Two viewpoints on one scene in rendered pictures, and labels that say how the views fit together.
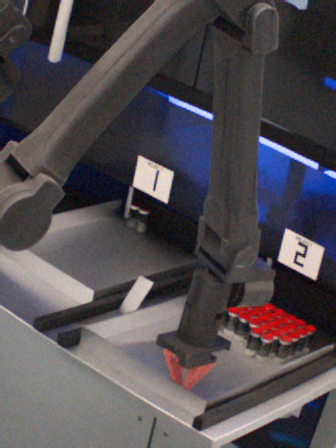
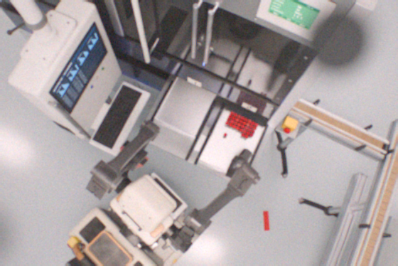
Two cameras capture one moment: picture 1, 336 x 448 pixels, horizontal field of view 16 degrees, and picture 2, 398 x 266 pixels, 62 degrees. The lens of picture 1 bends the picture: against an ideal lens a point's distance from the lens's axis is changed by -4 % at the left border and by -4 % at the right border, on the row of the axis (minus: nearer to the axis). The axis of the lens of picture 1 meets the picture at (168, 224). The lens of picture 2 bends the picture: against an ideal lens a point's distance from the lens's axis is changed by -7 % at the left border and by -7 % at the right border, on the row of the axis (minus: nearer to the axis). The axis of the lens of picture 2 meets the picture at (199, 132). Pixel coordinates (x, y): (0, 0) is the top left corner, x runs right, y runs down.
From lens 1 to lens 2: 1.74 m
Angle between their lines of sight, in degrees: 54
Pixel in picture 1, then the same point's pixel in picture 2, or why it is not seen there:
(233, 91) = not seen: hidden behind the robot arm
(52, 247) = (171, 107)
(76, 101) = (210, 214)
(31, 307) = (180, 148)
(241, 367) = (241, 146)
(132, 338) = (210, 147)
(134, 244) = (191, 89)
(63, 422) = not seen: hidden behind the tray
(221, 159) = not seen: hidden behind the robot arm
